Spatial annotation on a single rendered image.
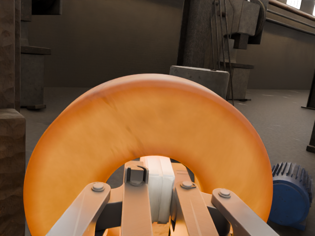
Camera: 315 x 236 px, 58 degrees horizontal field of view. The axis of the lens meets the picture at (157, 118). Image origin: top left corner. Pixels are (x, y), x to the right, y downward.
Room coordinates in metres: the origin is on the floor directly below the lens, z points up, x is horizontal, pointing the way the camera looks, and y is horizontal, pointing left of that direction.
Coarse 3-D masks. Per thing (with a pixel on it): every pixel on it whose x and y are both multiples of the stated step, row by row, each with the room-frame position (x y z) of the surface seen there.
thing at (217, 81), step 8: (176, 72) 2.66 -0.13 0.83; (184, 72) 2.59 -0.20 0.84; (192, 72) 2.56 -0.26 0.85; (200, 72) 2.54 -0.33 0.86; (208, 72) 2.54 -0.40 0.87; (216, 72) 2.58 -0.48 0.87; (224, 72) 2.64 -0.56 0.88; (192, 80) 2.55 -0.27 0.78; (200, 80) 2.54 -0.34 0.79; (208, 80) 2.55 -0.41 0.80; (216, 80) 2.57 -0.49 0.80; (224, 80) 2.63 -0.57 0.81; (208, 88) 2.55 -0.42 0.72; (216, 88) 2.58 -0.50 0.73; (224, 88) 2.65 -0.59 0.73; (224, 96) 2.68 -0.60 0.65
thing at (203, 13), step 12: (192, 0) 4.39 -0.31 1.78; (204, 0) 4.17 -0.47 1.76; (192, 12) 4.37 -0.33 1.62; (204, 12) 4.19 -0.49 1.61; (180, 24) 4.35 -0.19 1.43; (192, 24) 4.34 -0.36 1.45; (204, 24) 4.22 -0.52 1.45; (180, 36) 4.35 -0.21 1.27; (192, 36) 4.32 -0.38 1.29; (204, 36) 4.24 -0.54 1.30; (180, 48) 4.37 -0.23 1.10; (192, 48) 4.30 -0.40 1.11; (204, 48) 4.26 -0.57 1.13; (180, 60) 4.39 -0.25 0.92; (192, 60) 4.12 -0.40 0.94; (312, 84) 7.65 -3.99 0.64; (312, 96) 7.68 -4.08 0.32; (312, 108) 7.47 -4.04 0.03
